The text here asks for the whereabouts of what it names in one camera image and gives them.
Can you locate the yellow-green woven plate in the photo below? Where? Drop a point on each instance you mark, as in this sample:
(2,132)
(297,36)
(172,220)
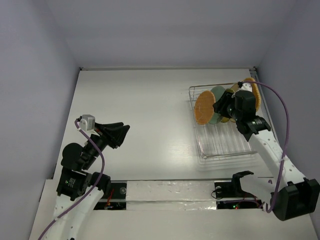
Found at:
(225,119)

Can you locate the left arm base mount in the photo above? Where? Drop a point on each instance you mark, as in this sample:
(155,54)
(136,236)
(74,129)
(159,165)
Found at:
(116,198)

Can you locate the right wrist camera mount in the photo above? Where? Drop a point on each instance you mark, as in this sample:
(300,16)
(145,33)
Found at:
(243,86)

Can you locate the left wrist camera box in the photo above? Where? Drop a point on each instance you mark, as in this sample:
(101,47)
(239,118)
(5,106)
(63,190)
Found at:
(87,123)

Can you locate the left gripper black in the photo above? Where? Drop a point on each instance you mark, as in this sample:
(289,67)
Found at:
(116,131)

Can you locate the orange wicker plate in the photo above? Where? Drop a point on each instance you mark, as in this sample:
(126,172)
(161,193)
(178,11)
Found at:
(255,91)
(204,107)

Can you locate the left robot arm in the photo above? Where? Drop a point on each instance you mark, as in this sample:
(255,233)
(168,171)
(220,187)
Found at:
(78,191)

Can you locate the white foam strip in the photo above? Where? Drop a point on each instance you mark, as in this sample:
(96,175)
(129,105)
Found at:
(180,195)

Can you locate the metal wire dish rack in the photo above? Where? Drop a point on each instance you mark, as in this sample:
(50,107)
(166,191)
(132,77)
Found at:
(221,140)

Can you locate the cream floral plate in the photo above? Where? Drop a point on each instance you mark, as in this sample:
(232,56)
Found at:
(235,87)

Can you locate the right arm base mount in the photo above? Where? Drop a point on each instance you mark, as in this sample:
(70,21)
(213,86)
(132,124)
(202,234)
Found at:
(230,194)

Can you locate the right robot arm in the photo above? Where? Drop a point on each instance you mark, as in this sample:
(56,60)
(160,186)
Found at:
(292,194)

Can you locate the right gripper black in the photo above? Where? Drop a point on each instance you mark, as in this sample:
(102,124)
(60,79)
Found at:
(222,104)

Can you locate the teal floral plate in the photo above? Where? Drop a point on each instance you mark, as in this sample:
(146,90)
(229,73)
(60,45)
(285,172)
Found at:
(218,91)

